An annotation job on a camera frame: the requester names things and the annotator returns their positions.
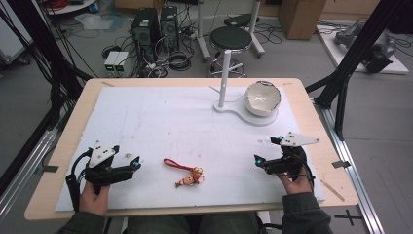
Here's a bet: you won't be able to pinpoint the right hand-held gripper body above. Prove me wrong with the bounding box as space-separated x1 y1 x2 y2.
279 131 321 183

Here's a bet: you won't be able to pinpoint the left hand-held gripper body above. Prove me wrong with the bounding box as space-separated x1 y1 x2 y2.
84 139 117 196

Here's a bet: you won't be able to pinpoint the doll keychain with red strap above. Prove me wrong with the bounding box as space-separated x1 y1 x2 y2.
163 157 206 189

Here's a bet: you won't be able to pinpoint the person's right hand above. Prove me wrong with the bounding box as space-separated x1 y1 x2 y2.
277 165 315 197

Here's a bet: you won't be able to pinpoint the person's left hand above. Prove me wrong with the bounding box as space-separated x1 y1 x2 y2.
79 180 112 217

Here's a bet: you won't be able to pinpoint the white ceramic bowl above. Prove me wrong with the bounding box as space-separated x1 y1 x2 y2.
244 80 282 118

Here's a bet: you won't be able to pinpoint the thin wooden stick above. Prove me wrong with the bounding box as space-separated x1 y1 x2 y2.
320 179 346 203

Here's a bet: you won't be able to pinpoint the person's left leg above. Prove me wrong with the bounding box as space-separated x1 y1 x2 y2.
126 214 193 234

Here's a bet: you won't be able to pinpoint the person's leg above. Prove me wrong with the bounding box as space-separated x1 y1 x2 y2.
126 214 193 234
198 212 261 234

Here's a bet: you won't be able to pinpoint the white foam board mat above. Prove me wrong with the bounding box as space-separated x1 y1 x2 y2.
54 85 326 213

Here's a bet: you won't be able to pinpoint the person's right leg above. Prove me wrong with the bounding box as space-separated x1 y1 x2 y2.
198 212 261 234

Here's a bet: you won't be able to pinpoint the white power supply box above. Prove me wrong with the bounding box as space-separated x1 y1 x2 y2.
103 50 121 74
113 51 131 75

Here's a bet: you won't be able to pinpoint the white platform board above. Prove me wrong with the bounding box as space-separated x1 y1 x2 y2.
316 23 410 76

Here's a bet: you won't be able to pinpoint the black round stool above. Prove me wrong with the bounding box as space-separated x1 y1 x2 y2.
208 25 254 79

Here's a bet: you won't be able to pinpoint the large black computer tower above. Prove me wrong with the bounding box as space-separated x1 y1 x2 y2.
130 7 162 63

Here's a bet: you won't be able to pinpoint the brown cardboard box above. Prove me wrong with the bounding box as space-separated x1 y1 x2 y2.
278 0 328 41

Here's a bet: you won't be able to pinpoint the black flat case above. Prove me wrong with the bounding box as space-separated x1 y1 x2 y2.
223 13 261 28

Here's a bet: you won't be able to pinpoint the clear plastic bag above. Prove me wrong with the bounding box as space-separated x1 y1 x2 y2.
73 12 127 34

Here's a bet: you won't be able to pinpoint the slim black computer tower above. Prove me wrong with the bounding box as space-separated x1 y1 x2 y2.
159 5 180 54

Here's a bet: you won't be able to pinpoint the grey machine on platform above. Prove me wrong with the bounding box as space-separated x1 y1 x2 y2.
333 19 397 74

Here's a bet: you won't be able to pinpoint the white round table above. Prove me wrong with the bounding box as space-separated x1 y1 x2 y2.
44 0 99 16

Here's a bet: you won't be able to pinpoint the grey panel board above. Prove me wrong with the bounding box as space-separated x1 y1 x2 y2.
0 0 35 65

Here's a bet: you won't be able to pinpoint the right hand-held gripper black cable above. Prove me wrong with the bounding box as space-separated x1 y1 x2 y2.
290 154 317 195

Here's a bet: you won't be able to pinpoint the aluminium rail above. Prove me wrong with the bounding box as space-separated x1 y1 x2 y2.
312 97 387 234
0 129 60 223

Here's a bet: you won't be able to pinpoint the white stand with post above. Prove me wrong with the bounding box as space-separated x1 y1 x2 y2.
208 49 280 128

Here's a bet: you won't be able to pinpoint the coiled black cable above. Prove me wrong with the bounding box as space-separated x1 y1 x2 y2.
168 51 193 72

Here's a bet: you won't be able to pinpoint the white table leg frame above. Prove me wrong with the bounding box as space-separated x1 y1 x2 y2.
247 0 266 59
195 0 212 63

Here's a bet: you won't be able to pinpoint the black metal frame strut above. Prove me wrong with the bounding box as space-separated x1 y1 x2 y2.
305 0 413 141

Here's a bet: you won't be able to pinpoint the black metal frame with cables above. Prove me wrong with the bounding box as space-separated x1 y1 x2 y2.
0 0 94 196

